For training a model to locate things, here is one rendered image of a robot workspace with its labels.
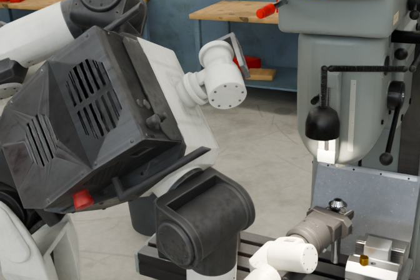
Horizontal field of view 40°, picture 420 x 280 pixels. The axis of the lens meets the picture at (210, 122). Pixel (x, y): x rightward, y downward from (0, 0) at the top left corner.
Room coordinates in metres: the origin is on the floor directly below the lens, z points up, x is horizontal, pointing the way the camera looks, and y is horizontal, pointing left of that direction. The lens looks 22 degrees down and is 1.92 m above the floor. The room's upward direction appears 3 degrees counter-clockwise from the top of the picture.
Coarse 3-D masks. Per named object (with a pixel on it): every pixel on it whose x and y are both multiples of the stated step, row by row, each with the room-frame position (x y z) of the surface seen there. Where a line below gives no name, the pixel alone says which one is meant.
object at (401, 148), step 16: (416, 48) 1.55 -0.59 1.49; (416, 80) 1.54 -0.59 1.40; (416, 96) 1.54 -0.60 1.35; (416, 112) 1.54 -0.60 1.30; (400, 128) 1.56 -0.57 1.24; (416, 128) 1.54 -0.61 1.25; (384, 144) 1.58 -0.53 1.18; (400, 144) 1.55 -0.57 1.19; (416, 144) 1.53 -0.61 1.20; (368, 160) 1.60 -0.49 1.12; (400, 160) 1.55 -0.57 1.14; (416, 160) 1.53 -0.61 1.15; (416, 224) 1.53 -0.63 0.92; (416, 240) 1.53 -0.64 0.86; (416, 256) 1.53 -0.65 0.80
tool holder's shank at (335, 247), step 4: (340, 240) 1.26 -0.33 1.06; (332, 244) 1.27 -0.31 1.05; (336, 244) 1.26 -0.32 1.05; (340, 244) 1.27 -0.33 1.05; (332, 248) 1.27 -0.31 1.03; (336, 248) 1.26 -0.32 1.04; (340, 248) 1.27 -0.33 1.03; (332, 252) 1.26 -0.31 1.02; (336, 252) 1.26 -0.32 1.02; (332, 256) 1.26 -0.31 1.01; (336, 256) 1.26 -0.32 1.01; (332, 260) 1.26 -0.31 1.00; (336, 260) 1.26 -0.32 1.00
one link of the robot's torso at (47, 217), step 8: (0, 144) 0.96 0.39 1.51; (0, 152) 0.95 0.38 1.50; (0, 160) 0.95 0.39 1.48; (0, 168) 0.95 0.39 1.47; (8, 168) 0.94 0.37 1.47; (0, 176) 0.95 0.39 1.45; (8, 176) 0.94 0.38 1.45; (8, 184) 0.94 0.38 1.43; (48, 216) 0.93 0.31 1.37; (56, 216) 0.93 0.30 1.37; (40, 224) 0.97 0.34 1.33; (48, 224) 0.93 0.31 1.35; (32, 232) 0.96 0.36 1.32
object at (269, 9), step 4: (284, 0) 1.20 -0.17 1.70; (268, 4) 1.12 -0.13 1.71; (272, 4) 1.13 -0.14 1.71; (276, 4) 1.15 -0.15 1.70; (280, 4) 1.17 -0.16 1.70; (260, 8) 1.09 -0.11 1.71; (264, 8) 1.09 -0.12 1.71; (268, 8) 1.10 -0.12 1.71; (272, 8) 1.12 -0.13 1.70; (276, 8) 1.15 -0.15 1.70; (256, 12) 1.09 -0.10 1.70; (260, 12) 1.08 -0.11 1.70; (264, 12) 1.08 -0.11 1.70; (268, 12) 1.10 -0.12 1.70; (272, 12) 1.12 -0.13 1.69; (260, 16) 1.08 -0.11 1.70; (264, 16) 1.08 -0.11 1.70
